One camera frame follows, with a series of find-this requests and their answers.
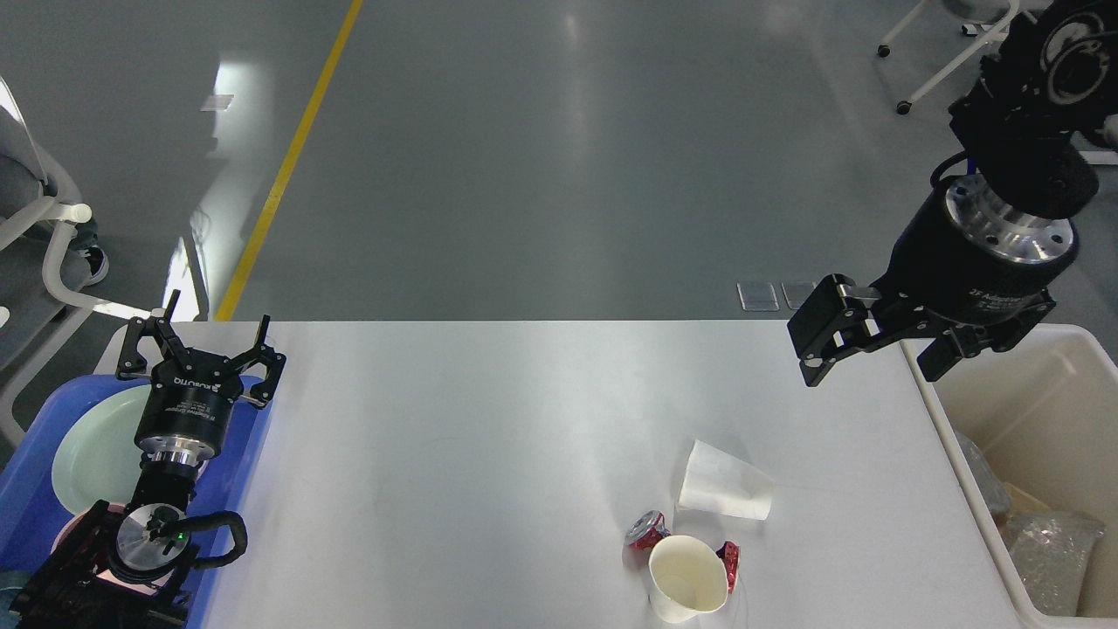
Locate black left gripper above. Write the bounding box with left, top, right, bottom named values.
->
left=115, top=290, right=286, bottom=460

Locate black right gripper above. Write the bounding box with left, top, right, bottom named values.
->
left=787, top=174, right=1080, bottom=387

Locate light green plate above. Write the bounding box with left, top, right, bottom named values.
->
left=51, top=385, right=191, bottom=516

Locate pink mug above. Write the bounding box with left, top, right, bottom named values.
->
left=51, top=508, right=171, bottom=595

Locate brown paper bag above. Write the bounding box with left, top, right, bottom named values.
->
left=992, top=482, right=1050, bottom=527

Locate aluminium foil tray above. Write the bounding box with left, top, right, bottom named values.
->
left=1003, top=509, right=1107, bottom=617

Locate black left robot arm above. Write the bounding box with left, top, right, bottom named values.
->
left=9, top=294, right=286, bottom=628

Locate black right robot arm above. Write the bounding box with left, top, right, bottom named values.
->
left=787, top=1, right=1115, bottom=387

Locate person in grey sweater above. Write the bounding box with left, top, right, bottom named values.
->
left=69, top=219, right=108, bottom=284

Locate beige waste bin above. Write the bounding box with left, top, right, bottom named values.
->
left=900, top=325, right=1117, bottom=628

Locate white napkin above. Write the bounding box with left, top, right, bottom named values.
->
left=676, top=439, right=776, bottom=522

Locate red foil wrapper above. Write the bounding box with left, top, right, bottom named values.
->
left=625, top=509, right=742, bottom=594

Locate white paper cup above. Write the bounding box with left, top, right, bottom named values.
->
left=648, top=535, right=729, bottom=625

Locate white office chair right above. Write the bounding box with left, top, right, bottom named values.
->
left=874, top=1, right=1051, bottom=116

